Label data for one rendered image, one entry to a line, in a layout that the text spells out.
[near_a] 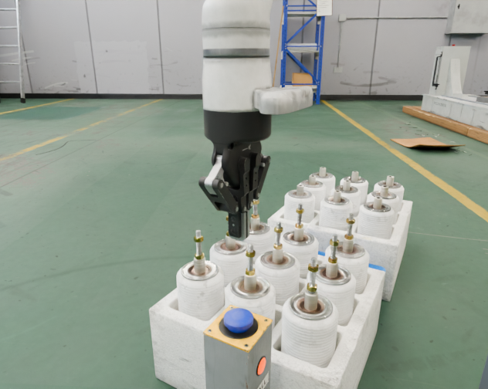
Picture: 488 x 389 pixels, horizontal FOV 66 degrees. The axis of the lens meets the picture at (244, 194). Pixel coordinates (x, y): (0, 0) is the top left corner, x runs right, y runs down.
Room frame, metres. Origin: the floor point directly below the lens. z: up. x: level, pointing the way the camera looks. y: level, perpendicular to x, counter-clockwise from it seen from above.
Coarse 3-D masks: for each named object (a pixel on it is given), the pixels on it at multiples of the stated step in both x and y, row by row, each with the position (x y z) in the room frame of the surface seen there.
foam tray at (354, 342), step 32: (320, 256) 0.85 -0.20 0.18; (224, 288) 0.71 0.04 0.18; (160, 320) 0.62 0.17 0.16; (192, 320) 0.60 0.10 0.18; (352, 320) 0.60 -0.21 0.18; (160, 352) 0.63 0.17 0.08; (192, 352) 0.58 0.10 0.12; (352, 352) 0.52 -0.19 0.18; (192, 384) 0.58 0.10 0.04; (288, 384) 0.48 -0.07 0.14; (320, 384) 0.46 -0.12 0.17; (352, 384) 0.55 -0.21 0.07
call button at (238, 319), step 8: (232, 312) 0.43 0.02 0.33; (240, 312) 0.43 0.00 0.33; (248, 312) 0.43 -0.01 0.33; (224, 320) 0.41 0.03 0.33; (232, 320) 0.41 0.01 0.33; (240, 320) 0.41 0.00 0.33; (248, 320) 0.41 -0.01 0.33; (232, 328) 0.40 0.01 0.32; (240, 328) 0.40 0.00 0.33; (248, 328) 0.40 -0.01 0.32
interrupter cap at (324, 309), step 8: (296, 296) 0.57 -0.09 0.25; (304, 296) 0.57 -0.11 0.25; (320, 296) 0.57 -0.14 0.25; (296, 304) 0.55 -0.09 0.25; (320, 304) 0.55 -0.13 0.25; (328, 304) 0.55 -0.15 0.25; (296, 312) 0.53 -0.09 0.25; (304, 312) 0.53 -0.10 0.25; (312, 312) 0.53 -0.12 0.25; (320, 312) 0.53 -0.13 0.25; (328, 312) 0.53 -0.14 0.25; (312, 320) 0.51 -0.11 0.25
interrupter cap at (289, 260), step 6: (270, 252) 0.74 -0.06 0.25; (264, 258) 0.71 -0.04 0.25; (270, 258) 0.72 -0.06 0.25; (288, 258) 0.71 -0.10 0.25; (294, 258) 0.71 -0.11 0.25; (264, 264) 0.68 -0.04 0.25; (270, 264) 0.69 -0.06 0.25; (276, 264) 0.69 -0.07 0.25; (282, 264) 0.69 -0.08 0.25; (288, 264) 0.69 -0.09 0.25
